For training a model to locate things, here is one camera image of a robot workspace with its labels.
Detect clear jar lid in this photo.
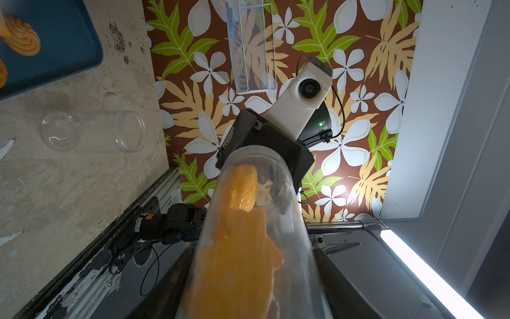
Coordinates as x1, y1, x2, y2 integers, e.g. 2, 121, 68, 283
102, 92, 128, 111

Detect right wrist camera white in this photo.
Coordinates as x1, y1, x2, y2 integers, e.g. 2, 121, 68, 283
264, 57, 333, 140

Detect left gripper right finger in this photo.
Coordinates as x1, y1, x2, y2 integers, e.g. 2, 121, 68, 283
313, 248, 381, 318

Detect white mesh basket right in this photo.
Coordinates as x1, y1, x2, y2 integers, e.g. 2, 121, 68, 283
225, 1, 277, 94

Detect orange cookies on tray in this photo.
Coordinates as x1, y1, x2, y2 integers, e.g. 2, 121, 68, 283
0, 9, 42, 89

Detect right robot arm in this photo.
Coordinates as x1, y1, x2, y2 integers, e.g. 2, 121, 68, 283
216, 57, 338, 190

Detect clear cookie jar front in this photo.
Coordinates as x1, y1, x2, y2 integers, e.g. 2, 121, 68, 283
177, 146, 332, 318

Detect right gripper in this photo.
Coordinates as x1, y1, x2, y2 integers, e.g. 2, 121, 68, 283
215, 108, 315, 191

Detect teal plastic tray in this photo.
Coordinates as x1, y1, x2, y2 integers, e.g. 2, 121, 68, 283
1, 1, 103, 100

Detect clear cookie jar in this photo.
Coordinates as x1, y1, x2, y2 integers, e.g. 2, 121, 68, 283
40, 110, 146, 154
177, 146, 332, 318

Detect white ceiling light bar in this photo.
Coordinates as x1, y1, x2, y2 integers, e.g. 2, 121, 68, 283
380, 229, 482, 318

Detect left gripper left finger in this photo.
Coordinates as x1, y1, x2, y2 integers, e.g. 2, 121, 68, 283
127, 247, 195, 318

